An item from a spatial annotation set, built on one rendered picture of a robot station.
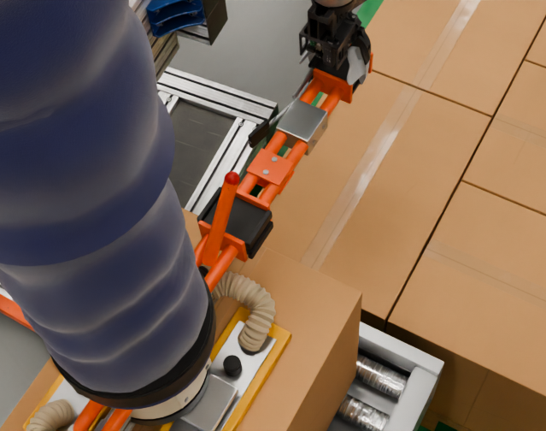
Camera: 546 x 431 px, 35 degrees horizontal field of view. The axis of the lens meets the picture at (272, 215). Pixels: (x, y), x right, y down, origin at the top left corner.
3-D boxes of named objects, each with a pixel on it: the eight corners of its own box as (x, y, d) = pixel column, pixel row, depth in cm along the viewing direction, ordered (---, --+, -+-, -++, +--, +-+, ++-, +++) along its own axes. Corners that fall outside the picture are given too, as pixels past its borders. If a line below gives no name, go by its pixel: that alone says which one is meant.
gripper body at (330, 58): (297, 56, 144) (296, 4, 134) (323, 21, 148) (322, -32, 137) (339, 73, 142) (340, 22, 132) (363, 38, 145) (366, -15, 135)
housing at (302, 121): (309, 157, 147) (309, 142, 143) (275, 142, 149) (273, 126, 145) (330, 127, 150) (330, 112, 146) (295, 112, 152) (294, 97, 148)
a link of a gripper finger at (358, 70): (348, 102, 150) (330, 61, 144) (364, 78, 152) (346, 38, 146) (363, 103, 148) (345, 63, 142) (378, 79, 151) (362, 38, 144)
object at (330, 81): (350, 104, 152) (350, 86, 148) (313, 88, 154) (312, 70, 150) (372, 71, 156) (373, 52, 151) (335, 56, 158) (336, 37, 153)
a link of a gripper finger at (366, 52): (349, 64, 149) (332, 25, 143) (354, 57, 149) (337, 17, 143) (372, 67, 146) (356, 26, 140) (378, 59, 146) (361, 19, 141)
